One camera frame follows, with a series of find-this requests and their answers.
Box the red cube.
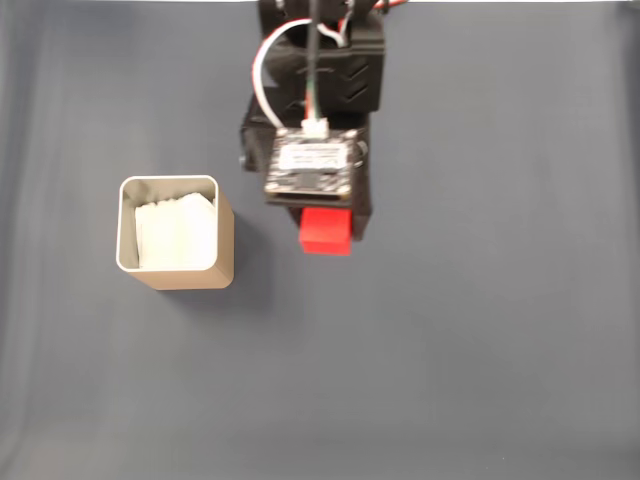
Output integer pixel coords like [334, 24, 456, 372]
[298, 208, 354, 257]

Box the tan square box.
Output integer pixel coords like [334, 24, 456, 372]
[115, 174, 236, 292]

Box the white tissue paper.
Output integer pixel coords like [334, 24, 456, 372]
[134, 193, 217, 271]

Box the dark grey mat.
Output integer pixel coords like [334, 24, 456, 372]
[0, 2, 640, 480]

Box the camera circuit board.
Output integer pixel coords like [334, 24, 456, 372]
[263, 125, 362, 205]

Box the white red servo cable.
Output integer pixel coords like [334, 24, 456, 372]
[251, 17, 314, 132]

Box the black camera cable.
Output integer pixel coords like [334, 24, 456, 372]
[305, 0, 322, 124]

